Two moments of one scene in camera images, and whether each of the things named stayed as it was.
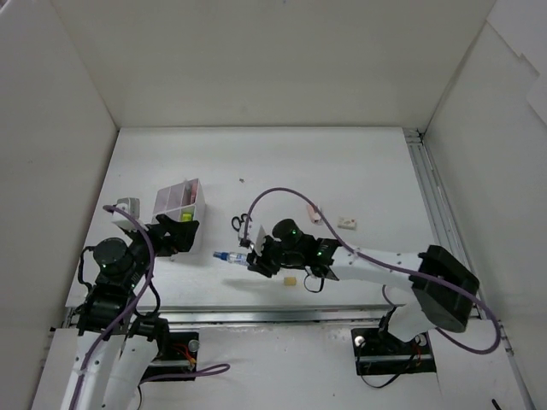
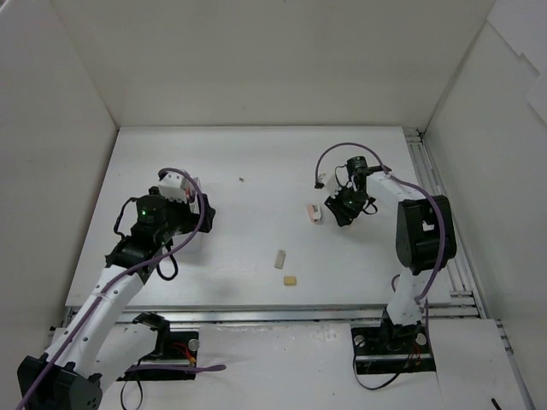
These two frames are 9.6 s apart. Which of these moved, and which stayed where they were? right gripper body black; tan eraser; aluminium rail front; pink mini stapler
Moved: right gripper body black
Stayed: aluminium rail front; pink mini stapler; tan eraser
